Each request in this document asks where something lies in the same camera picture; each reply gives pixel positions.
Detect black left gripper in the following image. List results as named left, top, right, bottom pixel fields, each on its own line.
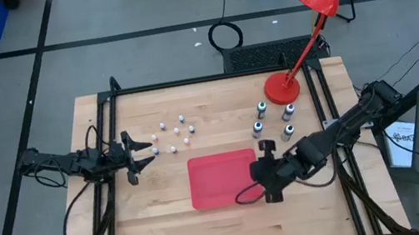
left=106, top=126, right=161, bottom=189

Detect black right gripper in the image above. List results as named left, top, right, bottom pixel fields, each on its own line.
left=245, top=137, right=291, bottom=208

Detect black-tipped food coloring bottle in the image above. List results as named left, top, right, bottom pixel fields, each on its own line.
left=278, top=122, right=297, bottom=143

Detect blue bottle tip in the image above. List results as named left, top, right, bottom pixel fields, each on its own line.
left=250, top=120, right=266, bottom=140

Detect purple-tipped food coloring bottle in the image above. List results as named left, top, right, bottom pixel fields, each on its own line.
left=279, top=102, right=298, bottom=123

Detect green-tipped food coloring bottle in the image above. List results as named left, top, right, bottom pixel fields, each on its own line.
left=254, top=100, right=269, bottom=121

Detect red translucent plastic bin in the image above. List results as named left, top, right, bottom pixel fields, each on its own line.
left=184, top=147, right=266, bottom=213

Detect black perforated step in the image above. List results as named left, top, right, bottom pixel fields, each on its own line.
left=220, top=32, right=332, bottom=75

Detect white printed paper sheet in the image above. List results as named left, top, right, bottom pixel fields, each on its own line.
left=381, top=117, right=419, bottom=172

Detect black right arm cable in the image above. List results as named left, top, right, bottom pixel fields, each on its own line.
left=228, top=147, right=342, bottom=208

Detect black aluminium table frame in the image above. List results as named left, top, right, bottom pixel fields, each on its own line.
left=36, top=33, right=412, bottom=235

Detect coiled black floor cable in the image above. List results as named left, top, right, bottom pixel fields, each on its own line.
left=202, top=0, right=246, bottom=54

